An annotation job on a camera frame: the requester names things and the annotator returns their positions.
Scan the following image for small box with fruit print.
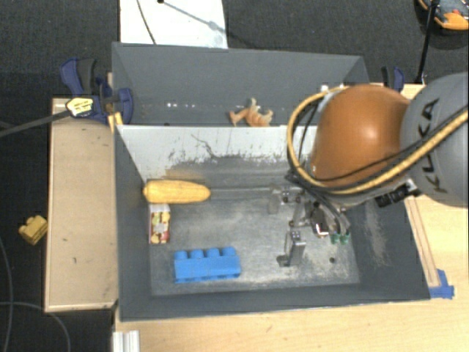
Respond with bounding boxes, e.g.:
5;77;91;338
148;203;172;246

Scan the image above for orange toy animal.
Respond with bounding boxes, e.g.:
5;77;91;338
229;98;275;128

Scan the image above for blue toy building block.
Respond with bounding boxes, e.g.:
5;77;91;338
172;246;243;284

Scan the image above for yellow toy corn cob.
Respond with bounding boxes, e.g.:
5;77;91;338
142;180;212;205

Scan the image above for black cylinder on white bracket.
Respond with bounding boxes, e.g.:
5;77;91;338
374;180;421;209

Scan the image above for pale grey metal gripper finger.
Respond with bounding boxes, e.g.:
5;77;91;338
276;229;307;268
268;184;305;215

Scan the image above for pale wood flat board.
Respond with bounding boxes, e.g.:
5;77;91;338
43;97;120;313

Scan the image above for grey metal bin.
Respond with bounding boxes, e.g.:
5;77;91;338
111;41;432;323

